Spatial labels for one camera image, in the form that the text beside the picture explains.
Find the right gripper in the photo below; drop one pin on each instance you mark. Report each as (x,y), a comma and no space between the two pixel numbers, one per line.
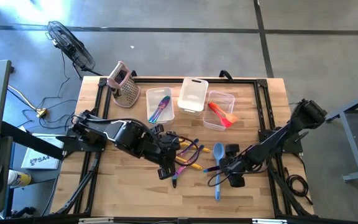
(238,165)

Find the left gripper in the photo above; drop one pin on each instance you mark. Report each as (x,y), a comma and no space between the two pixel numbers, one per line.
(168,149)

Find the light blue silicone spoon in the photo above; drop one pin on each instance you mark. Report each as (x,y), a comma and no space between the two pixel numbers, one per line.
(218,151)

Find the red silicone spatula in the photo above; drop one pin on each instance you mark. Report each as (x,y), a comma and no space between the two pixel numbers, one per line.
(225,123)

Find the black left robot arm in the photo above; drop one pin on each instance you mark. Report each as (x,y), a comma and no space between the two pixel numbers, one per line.
(126,133)

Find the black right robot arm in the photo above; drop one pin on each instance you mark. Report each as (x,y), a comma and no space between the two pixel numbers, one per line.
(275,140)

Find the clear plastic bin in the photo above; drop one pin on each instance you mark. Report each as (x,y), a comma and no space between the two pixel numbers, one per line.
(213,121)

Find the small white plastic bin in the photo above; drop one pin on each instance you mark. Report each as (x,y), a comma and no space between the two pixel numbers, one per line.
(193,96)

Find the wide white plastic bin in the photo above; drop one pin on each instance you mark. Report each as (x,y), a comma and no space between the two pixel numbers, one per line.
(154,93)

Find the white printed box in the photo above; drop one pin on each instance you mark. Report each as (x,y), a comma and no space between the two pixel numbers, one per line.
(39,161)

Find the blue-grey metal stand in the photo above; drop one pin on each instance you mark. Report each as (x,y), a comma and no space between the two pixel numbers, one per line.
(354,149)

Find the yellow power plug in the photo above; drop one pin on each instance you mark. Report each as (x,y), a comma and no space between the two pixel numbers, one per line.
(41,112)

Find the black support beam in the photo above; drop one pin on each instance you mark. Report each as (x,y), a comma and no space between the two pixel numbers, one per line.
(30,140)

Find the yellow white spray can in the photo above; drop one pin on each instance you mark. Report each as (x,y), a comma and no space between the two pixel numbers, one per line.
(20,179)

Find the black floor fan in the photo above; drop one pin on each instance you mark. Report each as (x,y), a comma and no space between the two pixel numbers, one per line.
(73,49)

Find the silver metal bracket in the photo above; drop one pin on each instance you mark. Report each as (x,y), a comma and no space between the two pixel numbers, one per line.
(269,221)
(95,221)

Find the black aluminium table frame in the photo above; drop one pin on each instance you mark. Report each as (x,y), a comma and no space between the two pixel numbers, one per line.
(166,80)

